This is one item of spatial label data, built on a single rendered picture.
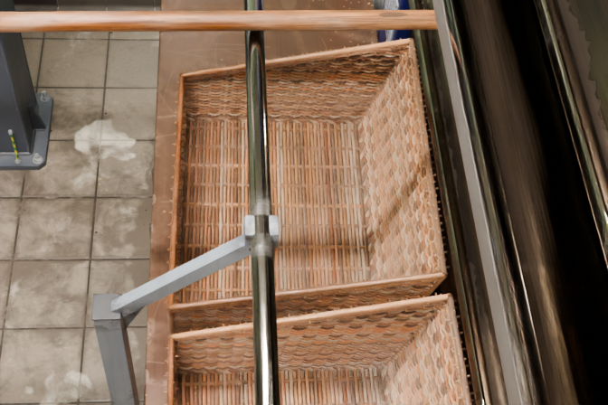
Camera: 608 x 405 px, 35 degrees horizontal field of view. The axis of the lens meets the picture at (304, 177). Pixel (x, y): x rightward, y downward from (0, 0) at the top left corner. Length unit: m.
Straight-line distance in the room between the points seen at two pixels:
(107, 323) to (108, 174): 1.34
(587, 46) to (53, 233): 1.85
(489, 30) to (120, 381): 0.85
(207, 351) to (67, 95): 1.41
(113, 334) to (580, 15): 0.82
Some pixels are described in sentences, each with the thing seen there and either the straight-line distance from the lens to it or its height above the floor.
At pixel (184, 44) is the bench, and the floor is 0.58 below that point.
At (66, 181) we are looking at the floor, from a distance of 2.78.
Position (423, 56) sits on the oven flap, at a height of 0.95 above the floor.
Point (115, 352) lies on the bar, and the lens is 1.55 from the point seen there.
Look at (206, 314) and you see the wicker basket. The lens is 1.72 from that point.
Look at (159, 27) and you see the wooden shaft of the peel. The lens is 1.46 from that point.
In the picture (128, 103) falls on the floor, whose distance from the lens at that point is 2.93.
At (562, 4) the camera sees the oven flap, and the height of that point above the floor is 1.47.
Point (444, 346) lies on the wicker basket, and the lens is 1.63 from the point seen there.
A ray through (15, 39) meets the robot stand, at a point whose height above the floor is 0.35.
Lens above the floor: 2.24
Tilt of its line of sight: 54 degrees down
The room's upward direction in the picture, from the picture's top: 7 degrees clockwise
